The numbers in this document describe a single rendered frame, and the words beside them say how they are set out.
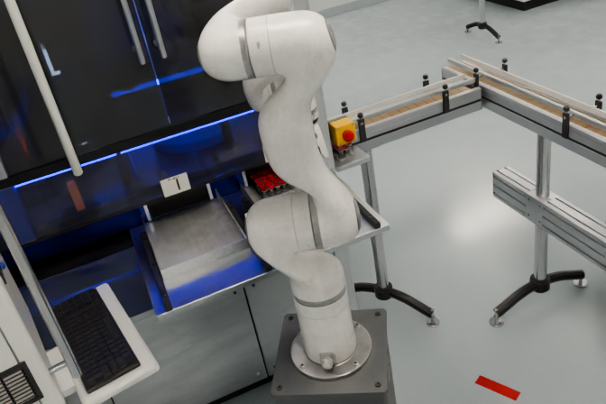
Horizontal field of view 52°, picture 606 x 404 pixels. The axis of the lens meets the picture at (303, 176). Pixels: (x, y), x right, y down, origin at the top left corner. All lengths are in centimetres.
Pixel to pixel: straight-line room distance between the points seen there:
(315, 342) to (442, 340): 135
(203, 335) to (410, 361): 85
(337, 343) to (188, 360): 104
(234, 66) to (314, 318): 59
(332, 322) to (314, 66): 59
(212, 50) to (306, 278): 52
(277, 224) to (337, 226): 12
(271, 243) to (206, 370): 125
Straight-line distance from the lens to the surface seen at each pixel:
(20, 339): 153
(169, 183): 197
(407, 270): 305
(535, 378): 259
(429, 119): 241
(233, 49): 103
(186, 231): 199
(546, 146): 242
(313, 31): 102
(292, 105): 106
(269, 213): 123
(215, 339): 234
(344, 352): 144
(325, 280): 130
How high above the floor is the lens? 193
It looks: 29 degrees down
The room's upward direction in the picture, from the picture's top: 11 degrees counter-clockwise
